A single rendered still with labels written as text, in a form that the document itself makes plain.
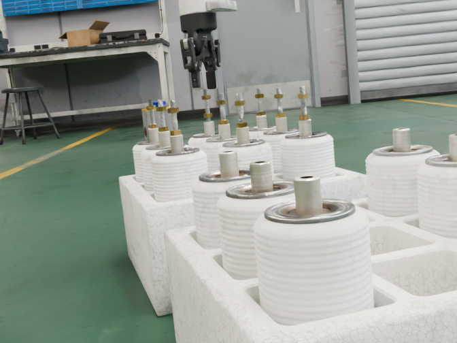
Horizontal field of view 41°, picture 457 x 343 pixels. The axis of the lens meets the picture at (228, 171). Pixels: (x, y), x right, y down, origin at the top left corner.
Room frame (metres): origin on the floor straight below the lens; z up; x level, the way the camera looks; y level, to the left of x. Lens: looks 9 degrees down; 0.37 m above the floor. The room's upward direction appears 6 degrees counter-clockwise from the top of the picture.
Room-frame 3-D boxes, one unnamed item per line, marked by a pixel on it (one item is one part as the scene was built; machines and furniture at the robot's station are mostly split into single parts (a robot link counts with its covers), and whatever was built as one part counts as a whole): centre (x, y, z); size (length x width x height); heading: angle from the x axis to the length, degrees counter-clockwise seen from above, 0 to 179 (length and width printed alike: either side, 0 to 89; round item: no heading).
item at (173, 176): (1.02, 0.08, 0.16); 0.10 x 0.10 x 0.18
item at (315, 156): (1.09, -0.15, 0.16); 0.10 x 0.10 x 0.18
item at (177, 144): (1.02, 0.08, 0.26); 0.02 x 0.02 x 0.03
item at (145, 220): (1.17, 0.00, 0.09); 0.39 x 0.39 x 0.18; 15
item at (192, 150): (1.02, 0.08, 0.25); 0.08 x 0.08 x 0.01
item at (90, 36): (5.73, 1.19, 0.87); 0.40 x 0.30 x 0.23; 75
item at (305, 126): (1.09, -0.15, 0.26); 0.02 x 0.02 x 0.03
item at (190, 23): (1.28, 0.03, 0.46); 0.08 x 0.08 x 0.09
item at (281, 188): (0.61, -0.03, 0.25); 0.08 x 0.08 x 0.01
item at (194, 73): (1.24, 0.05, 0.38); 0.03 x 0.01 x 0.05; 155
